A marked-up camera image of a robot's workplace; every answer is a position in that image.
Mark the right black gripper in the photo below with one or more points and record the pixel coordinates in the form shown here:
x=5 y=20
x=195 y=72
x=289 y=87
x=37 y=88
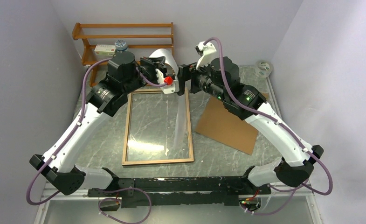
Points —
x=187 y=72

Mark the clear tape roll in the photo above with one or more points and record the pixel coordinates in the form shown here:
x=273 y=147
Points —
x=263 y=68

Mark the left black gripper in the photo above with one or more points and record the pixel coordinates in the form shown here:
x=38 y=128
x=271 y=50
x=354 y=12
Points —
x=154 y=63

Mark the blue white jar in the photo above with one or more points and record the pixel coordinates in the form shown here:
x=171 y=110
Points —
x=121 y=45

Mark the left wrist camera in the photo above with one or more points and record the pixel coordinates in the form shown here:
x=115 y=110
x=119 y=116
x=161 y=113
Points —
x=168 y=84

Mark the clear glass pane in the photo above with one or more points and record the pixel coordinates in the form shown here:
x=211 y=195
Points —
x=158 y=125

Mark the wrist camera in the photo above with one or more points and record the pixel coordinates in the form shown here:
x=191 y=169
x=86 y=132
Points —
x=168 y=84
x=207 y=52

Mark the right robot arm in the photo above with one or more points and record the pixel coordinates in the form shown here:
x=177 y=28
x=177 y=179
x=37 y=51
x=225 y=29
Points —
x=248 y=104

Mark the brown cardboard backing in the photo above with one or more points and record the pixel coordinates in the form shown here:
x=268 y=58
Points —
x=218 y=124

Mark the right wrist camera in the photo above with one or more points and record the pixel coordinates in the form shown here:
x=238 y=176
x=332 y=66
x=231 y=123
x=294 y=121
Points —
x=207 y=52

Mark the wooden shelf rack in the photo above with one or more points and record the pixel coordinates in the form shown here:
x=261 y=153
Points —
x=103 y=40

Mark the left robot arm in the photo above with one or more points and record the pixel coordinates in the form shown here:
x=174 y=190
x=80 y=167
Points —
x=124 y=75

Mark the white red box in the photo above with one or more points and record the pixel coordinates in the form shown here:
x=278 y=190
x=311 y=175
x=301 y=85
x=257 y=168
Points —
x=104 y=50

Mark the landscape photo print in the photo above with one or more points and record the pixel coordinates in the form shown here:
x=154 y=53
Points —
x=180 y=123

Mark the wooden picture frame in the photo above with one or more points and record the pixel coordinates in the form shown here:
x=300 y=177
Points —
x=158 y=126

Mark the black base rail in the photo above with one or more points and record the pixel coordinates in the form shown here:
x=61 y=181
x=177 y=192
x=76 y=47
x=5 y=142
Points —
x=227 y=190

